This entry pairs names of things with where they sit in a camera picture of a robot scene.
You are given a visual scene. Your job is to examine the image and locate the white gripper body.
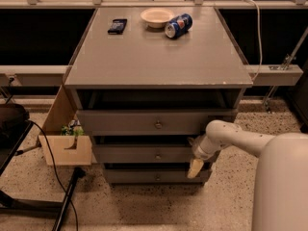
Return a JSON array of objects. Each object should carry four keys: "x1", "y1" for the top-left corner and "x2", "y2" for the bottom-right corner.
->
[{"x1": 192, "y1": 135, "x2": 219, "y2": 161}]

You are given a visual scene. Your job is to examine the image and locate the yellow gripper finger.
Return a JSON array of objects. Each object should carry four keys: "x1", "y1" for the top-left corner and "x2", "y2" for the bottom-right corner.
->
[
  {"x1": 187, "y1": 158, "x2": 204, "y2": 179},
  {"x1": 187, "y1": 137, "x2": 199, "y2": 146}
]

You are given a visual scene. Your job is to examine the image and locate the grey drawer cabinet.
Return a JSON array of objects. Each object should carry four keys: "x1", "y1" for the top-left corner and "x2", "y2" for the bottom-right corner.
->
[{"x1": 64, "y1": 7, "x2": 252, "y2": 172}]

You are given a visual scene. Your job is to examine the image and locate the grey drawer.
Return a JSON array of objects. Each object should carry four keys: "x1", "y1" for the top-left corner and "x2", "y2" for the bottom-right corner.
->
[
  {"x1": 103, "y1": 168, "x2": 212, "y2": 185},
  {"x1": 77, "y1": 109, "x2": 237, "y2": 136},
  {"x1": 92, "y1": 145, "x2": 193, "y2": 164}
]

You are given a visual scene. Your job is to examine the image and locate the grey bottom drawer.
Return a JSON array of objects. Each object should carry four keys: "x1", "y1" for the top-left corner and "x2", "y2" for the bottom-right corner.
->
[{"x1": 103, "y1": 168, "x2": 212, "y2": 185}]

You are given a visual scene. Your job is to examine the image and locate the dark blue snack packet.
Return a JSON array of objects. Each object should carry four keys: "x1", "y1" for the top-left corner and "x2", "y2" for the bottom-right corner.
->
[{"x1": 108, "y1": 18, "x2": 127, "y2": 35}]

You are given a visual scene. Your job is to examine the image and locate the green snack bags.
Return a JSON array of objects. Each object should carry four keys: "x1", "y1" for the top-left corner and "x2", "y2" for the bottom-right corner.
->
[{"x1": 61, "y1": 119, "x2": 84, "y2": 136}]

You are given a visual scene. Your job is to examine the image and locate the white bowl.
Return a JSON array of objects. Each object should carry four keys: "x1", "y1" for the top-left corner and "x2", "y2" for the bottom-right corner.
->
[{"x1": 141, "y1": 8, "x2": 174, "y2": 29}]

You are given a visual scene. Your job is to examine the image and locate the white cable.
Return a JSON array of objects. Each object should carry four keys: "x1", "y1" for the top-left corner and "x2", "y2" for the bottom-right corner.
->
[{"x1": 241, "y1": 0, "x2": 264, "y2": 82}]

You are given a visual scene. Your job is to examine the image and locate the wooden box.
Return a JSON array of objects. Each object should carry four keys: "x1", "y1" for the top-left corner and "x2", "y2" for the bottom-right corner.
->
[{"x1": 38, "y1": 87, "x2": 92, "y2": 166}]

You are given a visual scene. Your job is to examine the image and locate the grey top drawer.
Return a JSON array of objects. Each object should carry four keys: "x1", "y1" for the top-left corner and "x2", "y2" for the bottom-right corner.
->
[{"x1": 77, "y1": 109, "x2": 237, "y2": 136}]

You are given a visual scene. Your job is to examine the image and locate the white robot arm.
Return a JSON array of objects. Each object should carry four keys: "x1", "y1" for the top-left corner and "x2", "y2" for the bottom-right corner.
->
[{"x1": 188, "y1": 120, "x2": 308, "y2": 231}]

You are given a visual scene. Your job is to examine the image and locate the black cable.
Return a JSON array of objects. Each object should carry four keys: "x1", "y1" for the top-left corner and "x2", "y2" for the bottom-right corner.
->
[{"x1": 28, "y1": 119, "x2": 80, "y2": 231}]

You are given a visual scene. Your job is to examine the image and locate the blue soda can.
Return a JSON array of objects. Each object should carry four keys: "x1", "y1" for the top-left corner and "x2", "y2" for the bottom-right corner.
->
[{"x1": 165, "y1": 13, "x2": 193, "y2": 39}]

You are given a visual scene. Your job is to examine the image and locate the black stand frame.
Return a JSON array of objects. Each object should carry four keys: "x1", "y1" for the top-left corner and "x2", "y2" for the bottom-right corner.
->
[{"x1": 0, "y1": 104, "x2": 86, "y2": 231}]

